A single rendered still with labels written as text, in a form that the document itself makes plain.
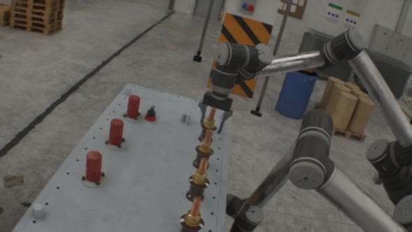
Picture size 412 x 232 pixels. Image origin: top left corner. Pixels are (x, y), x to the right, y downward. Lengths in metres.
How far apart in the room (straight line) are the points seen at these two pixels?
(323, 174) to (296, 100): 5.12
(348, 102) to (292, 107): 1.06
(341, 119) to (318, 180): 5.18
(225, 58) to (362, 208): 0.86
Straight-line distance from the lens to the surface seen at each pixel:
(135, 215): 1.41
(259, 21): 6.45
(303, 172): 1.31
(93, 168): 1.48
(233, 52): 1.50
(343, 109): 6.42
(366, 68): 2.15
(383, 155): 2.45
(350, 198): 1.44
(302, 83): 6.31
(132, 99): 2.01
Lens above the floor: 2.33
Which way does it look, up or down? 24 degrees down
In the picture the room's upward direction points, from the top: 15 degrees clockwise
